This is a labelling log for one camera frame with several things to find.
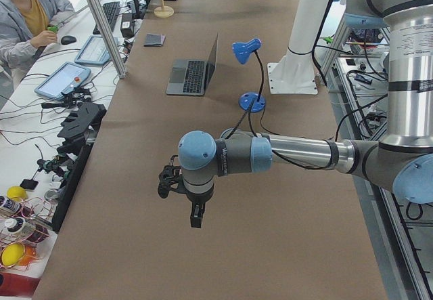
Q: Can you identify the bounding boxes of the blue desk lamp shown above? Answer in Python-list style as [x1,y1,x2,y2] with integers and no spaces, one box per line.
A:
[231,38,266,113]

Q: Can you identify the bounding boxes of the black tool rack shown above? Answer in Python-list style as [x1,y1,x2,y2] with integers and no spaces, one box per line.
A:
[51,102,107,233]

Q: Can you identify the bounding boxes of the yellow lemon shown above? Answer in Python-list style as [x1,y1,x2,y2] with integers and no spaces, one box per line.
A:
[1,244,26,267]

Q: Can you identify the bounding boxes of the far teach pendant tablet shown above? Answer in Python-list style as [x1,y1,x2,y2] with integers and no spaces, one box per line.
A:
[74,35,110,66]

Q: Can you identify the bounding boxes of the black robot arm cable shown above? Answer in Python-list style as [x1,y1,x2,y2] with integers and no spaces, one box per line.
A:
[311,0,342,87]

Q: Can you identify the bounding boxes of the black lamp power cable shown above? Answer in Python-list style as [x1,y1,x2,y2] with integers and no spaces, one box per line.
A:
[225,100,271,138]

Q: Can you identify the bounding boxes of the black power adapter box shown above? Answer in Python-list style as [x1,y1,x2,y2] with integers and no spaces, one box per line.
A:
[120,12,135,39]

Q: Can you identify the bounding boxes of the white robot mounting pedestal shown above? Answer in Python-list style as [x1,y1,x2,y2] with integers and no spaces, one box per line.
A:
[268,0,333,95]

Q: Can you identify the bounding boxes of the black keyboard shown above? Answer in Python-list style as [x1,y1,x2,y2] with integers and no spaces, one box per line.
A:
[102,1,120,31]

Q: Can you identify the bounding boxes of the aluminium frame post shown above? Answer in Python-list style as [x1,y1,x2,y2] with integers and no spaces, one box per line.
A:
[87,0,127,79]

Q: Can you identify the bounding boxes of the near teach pendant tablet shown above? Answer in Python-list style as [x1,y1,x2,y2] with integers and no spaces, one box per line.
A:
[34,62,91,100]

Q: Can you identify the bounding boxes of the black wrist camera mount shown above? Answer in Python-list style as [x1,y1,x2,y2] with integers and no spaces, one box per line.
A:
[158,154,186,198]

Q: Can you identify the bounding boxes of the seated person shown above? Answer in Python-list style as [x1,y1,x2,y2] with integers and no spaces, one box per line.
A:
[1,0,74,70]

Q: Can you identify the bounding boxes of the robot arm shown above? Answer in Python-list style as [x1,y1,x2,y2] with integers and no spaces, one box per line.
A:
[179,0,432,228]

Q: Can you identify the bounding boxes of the grey folded cloth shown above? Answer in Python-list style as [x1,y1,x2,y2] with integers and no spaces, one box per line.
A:
[143,33,166,47]

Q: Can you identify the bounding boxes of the copper wire basket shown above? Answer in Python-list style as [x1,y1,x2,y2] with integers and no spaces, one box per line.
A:
[1,196,53,271]

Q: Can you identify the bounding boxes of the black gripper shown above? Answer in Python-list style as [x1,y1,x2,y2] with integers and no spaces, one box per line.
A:
[187,194,212,228]

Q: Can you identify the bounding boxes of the grey laptop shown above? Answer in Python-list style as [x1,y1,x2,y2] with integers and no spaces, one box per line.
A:
[166,34,219,96]

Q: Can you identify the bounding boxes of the wooden stand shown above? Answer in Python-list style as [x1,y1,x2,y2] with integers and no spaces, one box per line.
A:
[154,0,175,18]

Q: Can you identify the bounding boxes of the yellow ball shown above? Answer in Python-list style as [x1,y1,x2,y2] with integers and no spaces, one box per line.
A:
[6,186,28,202]

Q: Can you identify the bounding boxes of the black computer mouse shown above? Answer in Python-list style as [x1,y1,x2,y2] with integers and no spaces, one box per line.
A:
[60,35,77,45]

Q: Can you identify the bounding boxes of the teach pendant tablet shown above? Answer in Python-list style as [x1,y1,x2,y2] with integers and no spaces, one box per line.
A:
[74,35,110,66]
[34,62,91,100]

